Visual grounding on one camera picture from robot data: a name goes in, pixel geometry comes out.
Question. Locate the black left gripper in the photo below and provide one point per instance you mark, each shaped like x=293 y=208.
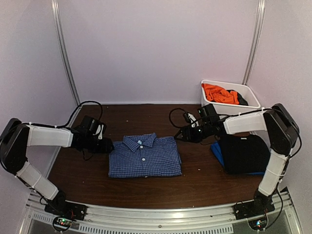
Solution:
x=106 y=147

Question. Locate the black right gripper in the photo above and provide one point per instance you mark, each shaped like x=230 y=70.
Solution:
x=189 y=135

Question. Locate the orange garment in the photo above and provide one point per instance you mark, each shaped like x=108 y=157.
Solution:
x=218 y=94

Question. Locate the blue checked button shirt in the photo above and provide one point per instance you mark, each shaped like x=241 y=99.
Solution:
x=145 y=156

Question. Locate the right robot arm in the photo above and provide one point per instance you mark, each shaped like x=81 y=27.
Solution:
x=274 y=125

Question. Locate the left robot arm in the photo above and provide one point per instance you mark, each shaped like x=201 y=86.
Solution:
x=19 y=138

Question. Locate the white plastic laundry bin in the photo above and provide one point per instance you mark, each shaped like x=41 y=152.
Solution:
x=231 y=109

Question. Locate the folded blue garment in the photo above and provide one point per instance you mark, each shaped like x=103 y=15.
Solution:
x=216 y=150

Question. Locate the folded black garment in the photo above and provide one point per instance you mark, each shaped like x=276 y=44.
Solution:
x=243 y=154

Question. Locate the dark garment in bin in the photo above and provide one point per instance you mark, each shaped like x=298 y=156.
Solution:
x=241 y=100

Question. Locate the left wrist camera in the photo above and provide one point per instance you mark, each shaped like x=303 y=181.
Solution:
x=100 y=131

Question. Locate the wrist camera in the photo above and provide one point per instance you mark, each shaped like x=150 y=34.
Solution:
x=100 y=131
x=190 y=119

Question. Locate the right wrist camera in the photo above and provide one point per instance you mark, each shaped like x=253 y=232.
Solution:
x=190 y=119

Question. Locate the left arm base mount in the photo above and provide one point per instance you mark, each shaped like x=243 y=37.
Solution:
x=66 y=217

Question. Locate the aluminium front rail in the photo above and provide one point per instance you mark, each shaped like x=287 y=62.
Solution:
x=219 y=219

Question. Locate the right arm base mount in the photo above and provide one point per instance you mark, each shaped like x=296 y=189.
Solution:
x=253 y=212

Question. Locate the left aluminium corner post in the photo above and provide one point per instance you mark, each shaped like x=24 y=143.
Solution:
x=63 y=51

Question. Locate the aluminium corner post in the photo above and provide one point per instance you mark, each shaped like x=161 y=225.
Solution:
x=63 y=51
x=259 y=20

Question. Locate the right aluminium corner post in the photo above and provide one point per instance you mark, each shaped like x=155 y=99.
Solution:
x=259 y=20

